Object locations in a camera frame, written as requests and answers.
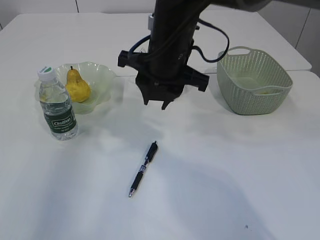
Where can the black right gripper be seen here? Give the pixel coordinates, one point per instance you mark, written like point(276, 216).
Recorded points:
point(164, 84)

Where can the black pen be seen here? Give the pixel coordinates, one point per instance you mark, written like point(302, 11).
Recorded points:
point(148, 158)

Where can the yellow pear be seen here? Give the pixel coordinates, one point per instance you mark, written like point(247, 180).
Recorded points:
point(78, 89)

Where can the clear water bottle green label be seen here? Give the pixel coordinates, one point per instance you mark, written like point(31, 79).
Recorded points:
point(56, 105)

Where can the yellow white paper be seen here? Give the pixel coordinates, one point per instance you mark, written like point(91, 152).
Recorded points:
point(265, 92)

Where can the blue grey right robot arm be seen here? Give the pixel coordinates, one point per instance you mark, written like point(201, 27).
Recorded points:
point(161, 58)

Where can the green woven plastic basket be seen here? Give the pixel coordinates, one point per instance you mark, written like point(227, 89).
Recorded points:
point(241, 76)

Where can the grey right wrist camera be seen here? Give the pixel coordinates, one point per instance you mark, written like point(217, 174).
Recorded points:
point(150, 23)

